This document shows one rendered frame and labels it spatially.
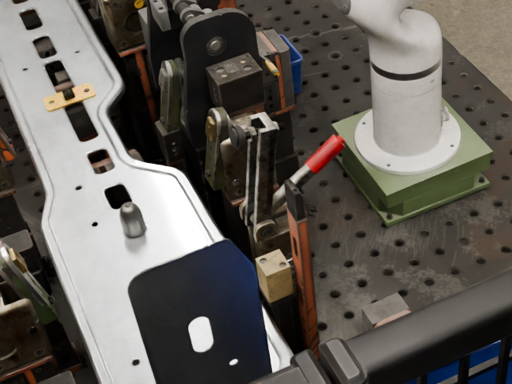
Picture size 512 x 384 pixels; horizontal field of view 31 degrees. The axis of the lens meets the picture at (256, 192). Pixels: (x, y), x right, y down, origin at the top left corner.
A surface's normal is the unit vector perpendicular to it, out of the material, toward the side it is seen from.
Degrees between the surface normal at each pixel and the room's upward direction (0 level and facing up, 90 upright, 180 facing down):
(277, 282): 90
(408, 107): 92
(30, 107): 0
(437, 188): 90
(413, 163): 2
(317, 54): 0
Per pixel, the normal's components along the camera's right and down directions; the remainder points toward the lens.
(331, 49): -0.11, -0.71
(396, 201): 0.39, 0.61
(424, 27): 0.40, -0.53
